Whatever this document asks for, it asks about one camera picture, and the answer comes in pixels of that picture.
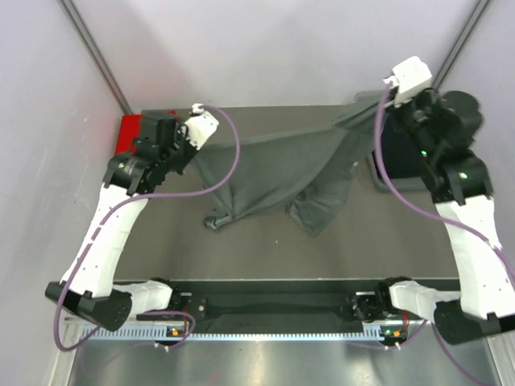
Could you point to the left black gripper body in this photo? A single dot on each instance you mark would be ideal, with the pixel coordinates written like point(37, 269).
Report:
point(178, 156)

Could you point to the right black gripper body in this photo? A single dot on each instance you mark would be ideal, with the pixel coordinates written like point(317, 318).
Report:
point(418, 109)

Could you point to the grey t shirt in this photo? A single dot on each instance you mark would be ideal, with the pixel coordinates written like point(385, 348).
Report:
point(308, 173)

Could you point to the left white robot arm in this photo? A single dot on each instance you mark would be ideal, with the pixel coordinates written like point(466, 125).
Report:
point(87, 289)

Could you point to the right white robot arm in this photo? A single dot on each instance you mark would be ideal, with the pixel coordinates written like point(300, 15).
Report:
point(483, 305)

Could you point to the red folded t shirt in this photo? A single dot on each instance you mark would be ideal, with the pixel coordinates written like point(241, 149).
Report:
point(128, 134)

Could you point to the black t shirt in bin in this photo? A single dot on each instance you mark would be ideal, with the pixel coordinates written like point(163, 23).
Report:
point(401, 157)

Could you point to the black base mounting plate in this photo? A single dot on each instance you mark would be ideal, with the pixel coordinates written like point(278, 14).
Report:
point(278, 306)

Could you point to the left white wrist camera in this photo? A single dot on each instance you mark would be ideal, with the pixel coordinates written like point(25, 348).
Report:
point(200, 126)

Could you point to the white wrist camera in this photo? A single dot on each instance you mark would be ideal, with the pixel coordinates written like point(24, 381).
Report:
point(200, 126)
point(407, 80)

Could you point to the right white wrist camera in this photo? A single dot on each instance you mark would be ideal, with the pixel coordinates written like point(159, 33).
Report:
point(407, 80)

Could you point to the right aluminium frame post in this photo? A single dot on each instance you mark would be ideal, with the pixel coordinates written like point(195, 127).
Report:
point(471, 23)

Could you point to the aluminium frame post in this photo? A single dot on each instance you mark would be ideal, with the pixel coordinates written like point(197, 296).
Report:
point(79, 25)
point(471, 23)

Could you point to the left aluminium frame post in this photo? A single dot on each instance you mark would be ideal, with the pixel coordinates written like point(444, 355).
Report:
point(79, 25)

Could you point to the aluminium front rail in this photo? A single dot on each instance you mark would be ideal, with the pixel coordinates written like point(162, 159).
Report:
point(83, 326)

